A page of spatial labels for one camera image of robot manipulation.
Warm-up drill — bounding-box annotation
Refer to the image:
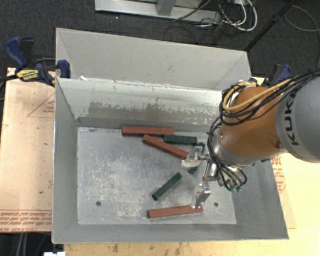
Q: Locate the dark green flat block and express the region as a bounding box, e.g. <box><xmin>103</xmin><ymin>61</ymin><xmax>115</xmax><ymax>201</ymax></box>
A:
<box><xmin>151</xmin><ymin>170</ymin><xmax>184</xmax><ymax>203</ymax></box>
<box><xmin>163</xmin><ymin>133</ymin><xmax>198</xmax><ymax>146</ymax></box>

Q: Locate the grey metal bin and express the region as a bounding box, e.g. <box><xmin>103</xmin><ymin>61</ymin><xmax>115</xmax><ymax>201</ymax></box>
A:
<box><xmin>39</xmin><ymin>27</ymin><xmax>305</xmax><ymax>256</ymax></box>

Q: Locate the brown cardboard board red print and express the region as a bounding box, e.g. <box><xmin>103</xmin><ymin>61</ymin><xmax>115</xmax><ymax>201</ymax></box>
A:
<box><xmin>0</xmin><ymin>67</ymin><xmax>308</xmax><ymax>256</ymax></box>

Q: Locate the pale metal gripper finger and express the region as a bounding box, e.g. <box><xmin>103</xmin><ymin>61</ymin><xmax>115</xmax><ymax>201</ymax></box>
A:
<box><xmin>180</xmin><ymin>144</ymin><xmax>205</xmax><ymax>172</ymax></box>
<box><xmin>192</xmin><ymin>182</ymin><xmax>213</xmax><ymax>211</ymax></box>

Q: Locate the red-brown flat block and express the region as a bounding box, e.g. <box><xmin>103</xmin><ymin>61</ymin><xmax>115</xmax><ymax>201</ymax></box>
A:
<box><xmin>141</xmin><ymin>133</ymin><xmax>191</xmax><ymax>161</ymax></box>
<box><xmin>146</xmin><ymin>200</ymin><xmax>205</xmax><ymax>224</ymax></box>
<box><xmin>120</xmin><ymin>124</ymin><xmax>175</xmax><ymax>140</ymax></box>

